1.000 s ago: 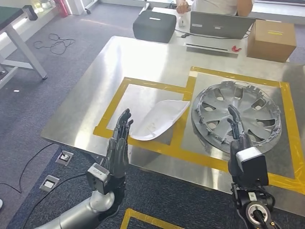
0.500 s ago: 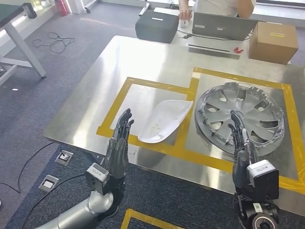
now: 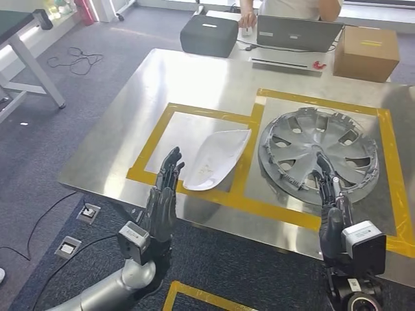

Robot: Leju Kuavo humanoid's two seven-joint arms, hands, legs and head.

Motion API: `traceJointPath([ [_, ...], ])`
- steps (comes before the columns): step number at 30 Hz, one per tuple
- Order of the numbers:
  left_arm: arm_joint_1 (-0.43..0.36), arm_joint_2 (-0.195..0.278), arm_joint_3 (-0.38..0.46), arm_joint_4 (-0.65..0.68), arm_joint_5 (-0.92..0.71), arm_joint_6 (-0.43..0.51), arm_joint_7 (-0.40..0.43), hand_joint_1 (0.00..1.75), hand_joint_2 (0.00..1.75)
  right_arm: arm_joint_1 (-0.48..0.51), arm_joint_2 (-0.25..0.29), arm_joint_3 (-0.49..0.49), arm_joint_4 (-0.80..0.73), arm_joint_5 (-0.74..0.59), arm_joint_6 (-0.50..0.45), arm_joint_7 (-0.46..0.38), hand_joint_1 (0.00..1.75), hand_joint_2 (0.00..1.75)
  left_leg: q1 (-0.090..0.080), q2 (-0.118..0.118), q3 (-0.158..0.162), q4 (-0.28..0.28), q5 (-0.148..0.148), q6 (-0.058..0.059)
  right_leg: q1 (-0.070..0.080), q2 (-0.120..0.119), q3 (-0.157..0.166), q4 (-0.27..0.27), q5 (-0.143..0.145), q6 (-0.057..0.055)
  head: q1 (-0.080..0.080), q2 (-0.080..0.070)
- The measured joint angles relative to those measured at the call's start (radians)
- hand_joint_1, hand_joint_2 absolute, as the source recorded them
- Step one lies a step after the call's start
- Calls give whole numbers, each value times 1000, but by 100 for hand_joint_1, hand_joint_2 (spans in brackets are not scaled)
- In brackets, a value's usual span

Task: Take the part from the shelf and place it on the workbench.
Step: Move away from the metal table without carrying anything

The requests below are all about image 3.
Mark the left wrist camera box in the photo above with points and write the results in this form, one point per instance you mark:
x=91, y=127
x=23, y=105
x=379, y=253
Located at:
x=133, y=240

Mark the person's left forearm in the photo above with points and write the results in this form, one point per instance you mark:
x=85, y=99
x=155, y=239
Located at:
x=330, y=10

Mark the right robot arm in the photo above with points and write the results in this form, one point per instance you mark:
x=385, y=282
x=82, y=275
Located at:
x=357, y=296

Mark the white leg dark top desk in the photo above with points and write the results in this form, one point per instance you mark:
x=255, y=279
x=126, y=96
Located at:
x=13, y=21

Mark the grey plastic wheel hubcap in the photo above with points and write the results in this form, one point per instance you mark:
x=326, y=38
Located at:
x=305, y=146

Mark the white flat tray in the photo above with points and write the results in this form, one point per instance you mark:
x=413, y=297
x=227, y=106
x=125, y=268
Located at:
x=282, y=68

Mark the person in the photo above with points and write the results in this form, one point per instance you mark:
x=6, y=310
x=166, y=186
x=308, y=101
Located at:
x=292, y=6

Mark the black carry case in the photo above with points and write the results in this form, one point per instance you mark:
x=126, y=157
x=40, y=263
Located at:
x=209, y=38

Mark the white office desk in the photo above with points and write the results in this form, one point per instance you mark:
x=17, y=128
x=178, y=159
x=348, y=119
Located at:
x=233, y=51

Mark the metal floor socket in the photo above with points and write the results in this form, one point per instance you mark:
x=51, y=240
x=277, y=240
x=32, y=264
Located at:
x=67, y=248
x=88, y=214

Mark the person's right forearm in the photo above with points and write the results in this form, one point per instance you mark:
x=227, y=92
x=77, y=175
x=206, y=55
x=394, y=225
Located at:
x=247, y=5

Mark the person's right hand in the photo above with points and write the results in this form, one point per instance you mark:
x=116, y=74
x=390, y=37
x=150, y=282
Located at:
x=248, y=19

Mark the black box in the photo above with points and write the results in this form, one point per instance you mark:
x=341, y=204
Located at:
x=44, y=19

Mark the steel workbench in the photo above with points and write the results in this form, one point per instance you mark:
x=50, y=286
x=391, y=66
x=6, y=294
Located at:
x=162, y=77

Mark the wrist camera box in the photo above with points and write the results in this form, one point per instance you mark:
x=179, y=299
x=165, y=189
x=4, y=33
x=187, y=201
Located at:
x=133, y=240
x=366, y=249

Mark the white computer mouse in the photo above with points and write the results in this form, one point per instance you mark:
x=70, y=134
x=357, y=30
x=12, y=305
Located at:
x=247, y=32

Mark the white plastic shell part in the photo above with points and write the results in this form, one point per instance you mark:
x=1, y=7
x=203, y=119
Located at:
x=217, y=159

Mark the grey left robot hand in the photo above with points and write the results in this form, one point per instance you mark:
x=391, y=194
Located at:
x=160, y=214

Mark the small red clip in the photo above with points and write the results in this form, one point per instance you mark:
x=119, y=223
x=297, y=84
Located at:
x=319, y=65

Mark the brown cardboard box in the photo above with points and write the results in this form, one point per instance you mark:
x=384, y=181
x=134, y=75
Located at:
x=366, y=53

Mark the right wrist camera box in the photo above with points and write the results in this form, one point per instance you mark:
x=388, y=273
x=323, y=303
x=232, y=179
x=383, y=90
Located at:
x=366, y=249

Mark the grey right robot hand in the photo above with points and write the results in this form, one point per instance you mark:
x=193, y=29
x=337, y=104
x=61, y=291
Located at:
x=332, y=232

